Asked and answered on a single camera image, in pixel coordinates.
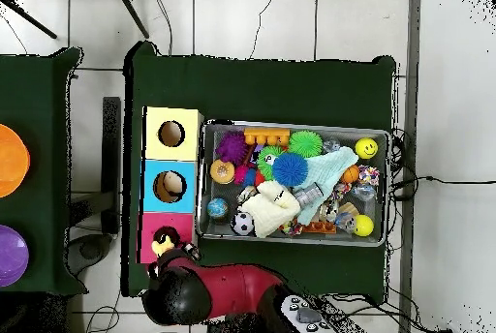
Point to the yellow duck plush toy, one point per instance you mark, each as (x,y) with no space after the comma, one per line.
(162,247)

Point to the cream muslin cloth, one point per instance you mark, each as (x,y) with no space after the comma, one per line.
(271,209)

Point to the blue puffer ball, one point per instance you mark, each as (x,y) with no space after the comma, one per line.
(290,169)

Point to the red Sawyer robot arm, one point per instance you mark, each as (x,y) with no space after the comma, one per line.
(232,286)

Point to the silver mesh bin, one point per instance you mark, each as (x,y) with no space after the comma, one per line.
(224,189)

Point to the wooden box with three holes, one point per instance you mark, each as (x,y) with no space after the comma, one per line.
(170,116)

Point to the blue globe ball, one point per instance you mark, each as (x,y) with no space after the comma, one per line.
(217,208)

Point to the black and white soccer ball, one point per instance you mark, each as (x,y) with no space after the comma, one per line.
(243,223)

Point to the beige ball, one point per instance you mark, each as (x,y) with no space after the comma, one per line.
(170,186)

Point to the grey plastic base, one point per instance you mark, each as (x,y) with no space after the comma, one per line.
(91,251)

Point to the purple spiky ball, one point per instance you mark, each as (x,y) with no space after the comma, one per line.
(231,148)

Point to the green fuzzy ball with eyes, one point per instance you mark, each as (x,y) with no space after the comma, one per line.
(265,158)

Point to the black metal bar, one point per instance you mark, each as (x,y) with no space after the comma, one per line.
(111,155)

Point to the grey plastic toy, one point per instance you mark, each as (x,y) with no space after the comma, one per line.
(308,194)

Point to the orange building block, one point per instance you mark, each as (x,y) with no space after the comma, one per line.
(266,133)

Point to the green puffer ball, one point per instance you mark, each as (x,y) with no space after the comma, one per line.
(305,144)

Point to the mint green muslin cloth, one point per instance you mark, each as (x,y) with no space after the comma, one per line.
(325,170)

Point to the purple plate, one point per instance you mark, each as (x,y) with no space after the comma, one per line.
(11,255)

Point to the dark green tablecloth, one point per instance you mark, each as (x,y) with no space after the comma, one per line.
(38,89)
(271,89)

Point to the orange plate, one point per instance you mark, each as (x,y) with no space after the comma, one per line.
(13,160)

